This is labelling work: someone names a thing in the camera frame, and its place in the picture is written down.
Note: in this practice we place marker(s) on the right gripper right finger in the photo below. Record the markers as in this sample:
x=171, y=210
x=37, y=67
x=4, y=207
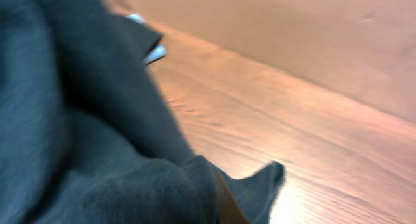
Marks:
x=228, y=210

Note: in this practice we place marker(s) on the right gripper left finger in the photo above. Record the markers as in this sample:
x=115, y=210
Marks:
x=146, y=39

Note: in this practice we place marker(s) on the black t-shirt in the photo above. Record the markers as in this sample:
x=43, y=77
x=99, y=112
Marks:
x=85, y=135

